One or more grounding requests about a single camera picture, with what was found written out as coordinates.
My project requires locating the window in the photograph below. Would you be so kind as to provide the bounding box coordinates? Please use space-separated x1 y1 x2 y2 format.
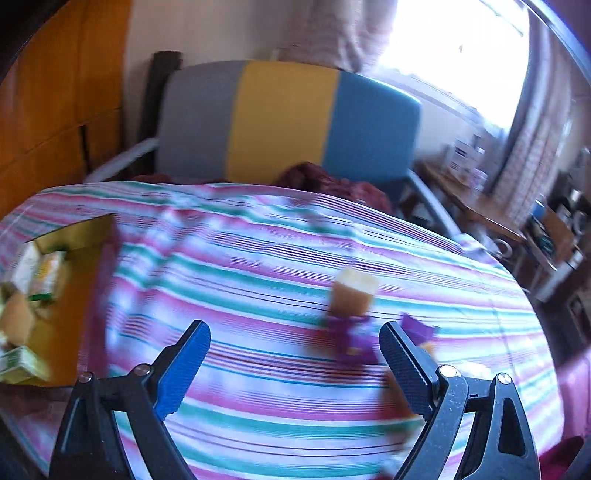
360 0 532 139

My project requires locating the purple snack packet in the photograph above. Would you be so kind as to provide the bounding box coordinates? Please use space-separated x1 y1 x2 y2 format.
322 314 376 368
399 313 440 354

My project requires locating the grey yellow blue armchair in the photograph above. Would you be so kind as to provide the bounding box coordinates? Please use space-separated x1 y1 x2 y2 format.
85 60 462 241

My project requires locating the black rolled mat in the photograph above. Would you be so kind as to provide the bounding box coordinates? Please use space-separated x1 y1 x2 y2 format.
141 51 183 153

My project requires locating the patterned pink curtain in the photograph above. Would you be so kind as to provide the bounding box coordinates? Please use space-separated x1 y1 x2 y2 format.
499 9 583 208
277 0 398 75

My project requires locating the person's maroon clothing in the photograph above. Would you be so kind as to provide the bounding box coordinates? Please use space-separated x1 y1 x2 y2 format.
538 355 591 480

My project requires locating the white cardboard box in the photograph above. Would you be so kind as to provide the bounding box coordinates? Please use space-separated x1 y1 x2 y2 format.
11 242 44 289

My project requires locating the wooden wardrobe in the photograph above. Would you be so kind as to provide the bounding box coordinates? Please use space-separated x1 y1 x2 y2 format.
0 0 132 217

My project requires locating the striped tablecloth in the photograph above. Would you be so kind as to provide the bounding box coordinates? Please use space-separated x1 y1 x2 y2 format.
0 182 566 480

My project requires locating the maroon cloth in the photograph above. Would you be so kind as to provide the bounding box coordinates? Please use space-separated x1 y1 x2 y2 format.
131 161 393 215

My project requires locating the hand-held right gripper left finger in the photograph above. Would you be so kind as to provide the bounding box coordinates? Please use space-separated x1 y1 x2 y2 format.
48 320 212 480

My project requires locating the brown cake block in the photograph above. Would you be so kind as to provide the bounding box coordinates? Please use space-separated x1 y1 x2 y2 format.
329 269 380 320

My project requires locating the yellow snack packet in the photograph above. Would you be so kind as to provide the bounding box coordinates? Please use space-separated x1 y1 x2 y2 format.
34 251 69 297

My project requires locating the green white carton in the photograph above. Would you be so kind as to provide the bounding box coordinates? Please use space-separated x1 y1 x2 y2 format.
0 346 51 385

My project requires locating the white printed carton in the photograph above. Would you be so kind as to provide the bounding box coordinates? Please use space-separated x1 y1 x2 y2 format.
450 134 485 174

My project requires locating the gold metal tin box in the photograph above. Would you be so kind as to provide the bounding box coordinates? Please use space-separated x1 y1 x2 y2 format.
0 213 118 386

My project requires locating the wooden side table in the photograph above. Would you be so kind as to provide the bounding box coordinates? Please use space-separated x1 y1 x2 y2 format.
418 159 527 245

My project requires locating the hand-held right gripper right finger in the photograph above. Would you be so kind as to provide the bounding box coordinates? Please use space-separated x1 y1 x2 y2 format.
379 322 542 480

